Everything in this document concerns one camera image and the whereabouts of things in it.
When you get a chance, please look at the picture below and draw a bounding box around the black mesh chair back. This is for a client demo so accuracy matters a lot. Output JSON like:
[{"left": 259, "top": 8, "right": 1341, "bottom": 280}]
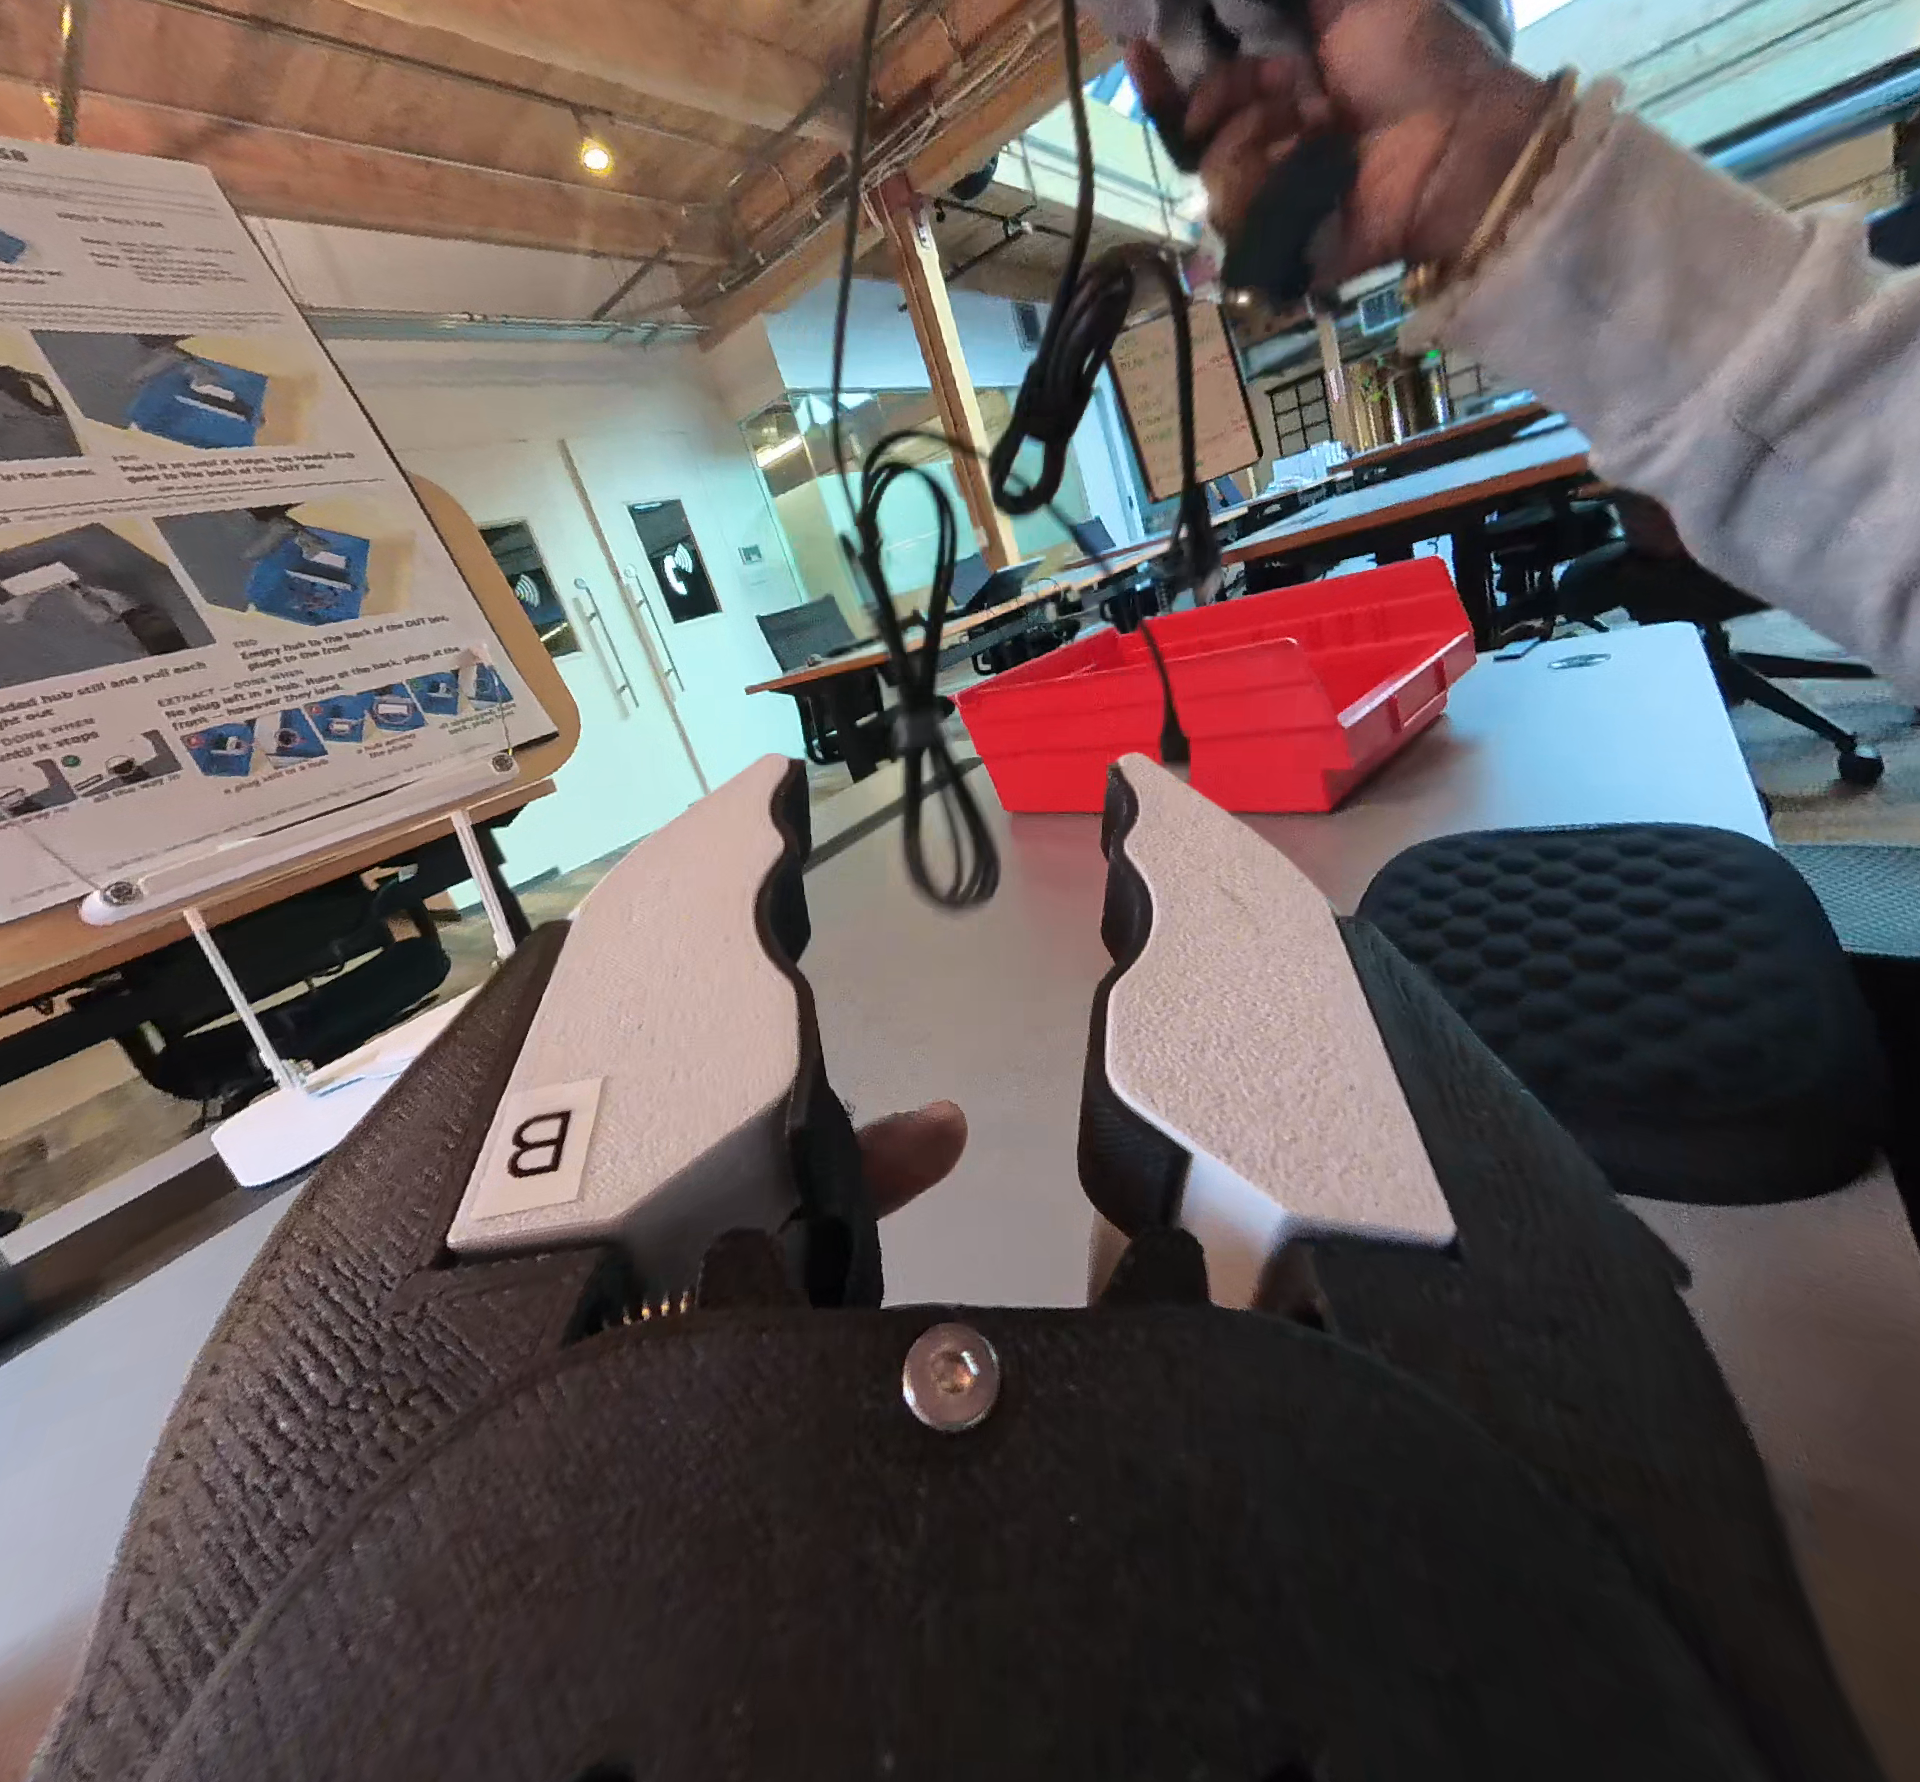
[{"left": 1354, "top": 821, "right": 1887, "bottom": 1209}]

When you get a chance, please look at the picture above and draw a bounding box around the dark office desk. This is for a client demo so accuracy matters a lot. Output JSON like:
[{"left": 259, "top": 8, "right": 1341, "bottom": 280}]
[{"left": 1221, "top": 403, "right": 1599, "bottom": 645}]

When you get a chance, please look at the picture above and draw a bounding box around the gold bracelet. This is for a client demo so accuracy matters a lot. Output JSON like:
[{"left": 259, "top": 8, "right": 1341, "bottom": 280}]
[{"left": 1403, "top": 71, "right": 1589, "bottom": 307}]

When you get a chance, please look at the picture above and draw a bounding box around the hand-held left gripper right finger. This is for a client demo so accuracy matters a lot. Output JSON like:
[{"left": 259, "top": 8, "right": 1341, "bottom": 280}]
[{"left": 1076, "top": 751, "right": 1459, "bottom": 1313}]

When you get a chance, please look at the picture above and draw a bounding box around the long wooden office desk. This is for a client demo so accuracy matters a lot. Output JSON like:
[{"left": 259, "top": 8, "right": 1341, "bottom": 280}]
[{"left": 747, "top": 568, "right": 1141, "bottom": 764}]

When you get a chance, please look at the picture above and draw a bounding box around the black phone sign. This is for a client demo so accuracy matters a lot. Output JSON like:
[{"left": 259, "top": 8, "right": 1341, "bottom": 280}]
[
  {"left": 627, "top": 500, "right": 724, "bottom": 627},
  {"left": 476, "top": 518, "right": 580, "bottom": 659}
]

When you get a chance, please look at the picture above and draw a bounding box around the person's left hand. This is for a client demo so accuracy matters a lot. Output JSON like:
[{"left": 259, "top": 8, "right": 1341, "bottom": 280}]
[{"left": 859, "top": 1099, "right": 972, "bottom": 1222}]

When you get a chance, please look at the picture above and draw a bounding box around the person's right hand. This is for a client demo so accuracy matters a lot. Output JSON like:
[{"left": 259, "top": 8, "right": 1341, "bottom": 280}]
[{"left": 1126, "top": 0, "right": 1576, "bottom": 301}]

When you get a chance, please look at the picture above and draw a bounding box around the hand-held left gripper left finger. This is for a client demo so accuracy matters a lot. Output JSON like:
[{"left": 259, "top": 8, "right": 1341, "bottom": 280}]
[{"left": 446, "top": 754, "right": 830, "bottom": 1258}]

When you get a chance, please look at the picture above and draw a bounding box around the white display stand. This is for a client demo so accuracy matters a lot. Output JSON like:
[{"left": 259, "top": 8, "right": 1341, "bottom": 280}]
[{"left": 77, "top": 747, "right": 528, "bottom": 1191}]

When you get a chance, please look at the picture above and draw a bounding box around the wooden support post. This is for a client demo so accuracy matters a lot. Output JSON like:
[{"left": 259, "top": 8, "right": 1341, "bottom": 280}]
[{"left": 876, "top": 177, "right": 1023, "bottom": 569}]

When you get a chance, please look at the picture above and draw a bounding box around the person's right forearm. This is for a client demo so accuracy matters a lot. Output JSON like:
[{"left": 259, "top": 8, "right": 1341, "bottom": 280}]
[{"left": 1411, "top": 79, "right": 1920, "bottom": 704}]

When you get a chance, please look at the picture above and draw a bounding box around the smooth black cable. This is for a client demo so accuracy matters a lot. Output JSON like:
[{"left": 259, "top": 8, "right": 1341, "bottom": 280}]
[{"left": 988, "top": 0, "right": 1202, "bottom": 769}]

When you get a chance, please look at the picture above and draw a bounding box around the red plastic bin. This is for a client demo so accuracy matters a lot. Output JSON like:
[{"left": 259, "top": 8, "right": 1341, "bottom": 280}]
[{"left": 954, "top": 554, "right": 1479, "bottom": 818}]

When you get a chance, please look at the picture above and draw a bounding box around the whiteboard with writing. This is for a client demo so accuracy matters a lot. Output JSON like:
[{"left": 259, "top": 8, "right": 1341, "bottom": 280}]
[{"left": 1104, "top": 298, "right": 1265, "bottom": 504}]

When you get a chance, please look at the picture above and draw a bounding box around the black office chair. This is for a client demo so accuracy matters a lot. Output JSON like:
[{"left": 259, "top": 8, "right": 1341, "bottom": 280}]
[
  {"left": 758, "top": 594, "right": 856, "bottom": 682},
  {"left": 1561, "top": 494, "right": 1891, "bottom": 787}
]

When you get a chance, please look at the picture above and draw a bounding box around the printed instruction sheet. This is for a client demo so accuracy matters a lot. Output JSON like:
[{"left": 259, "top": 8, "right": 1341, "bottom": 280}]
[{"left": 0, "top": 140, "right": 561, "bottom": 930}]

